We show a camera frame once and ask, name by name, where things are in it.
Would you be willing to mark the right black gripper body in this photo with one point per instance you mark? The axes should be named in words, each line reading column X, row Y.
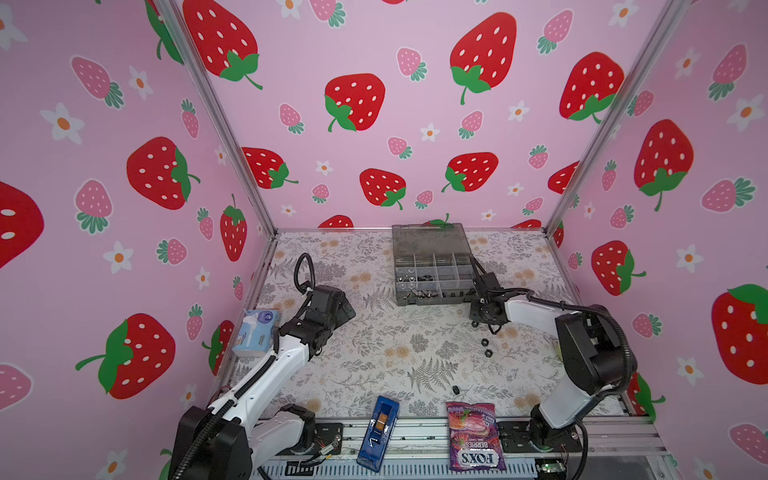
column 477, row 310

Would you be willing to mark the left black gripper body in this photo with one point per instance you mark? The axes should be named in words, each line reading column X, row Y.
column 340, row 317

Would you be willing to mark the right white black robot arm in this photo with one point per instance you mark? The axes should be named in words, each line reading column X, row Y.
column 594, row 349

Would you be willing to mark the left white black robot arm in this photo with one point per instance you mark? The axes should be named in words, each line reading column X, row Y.
column 228, row 439

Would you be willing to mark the silver wing nuts in box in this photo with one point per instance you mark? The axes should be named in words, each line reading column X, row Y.
column 420, row 294

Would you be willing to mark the grey plastic compartment organizer box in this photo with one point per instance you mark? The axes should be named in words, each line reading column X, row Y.
column 432, row 256

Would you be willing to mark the blue white tissue pack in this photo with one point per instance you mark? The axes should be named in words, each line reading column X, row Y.
column 254, row 337

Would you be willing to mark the blue rectangular plastic box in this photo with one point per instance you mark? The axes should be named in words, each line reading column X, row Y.
column 378, row 434

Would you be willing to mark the purple Fox's candy bag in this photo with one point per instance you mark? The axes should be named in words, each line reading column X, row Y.
column 474, row 437

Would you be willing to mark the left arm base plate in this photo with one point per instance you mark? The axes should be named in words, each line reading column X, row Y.
column 326, row 439

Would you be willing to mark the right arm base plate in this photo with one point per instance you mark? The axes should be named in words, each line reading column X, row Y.
column 519, row 436

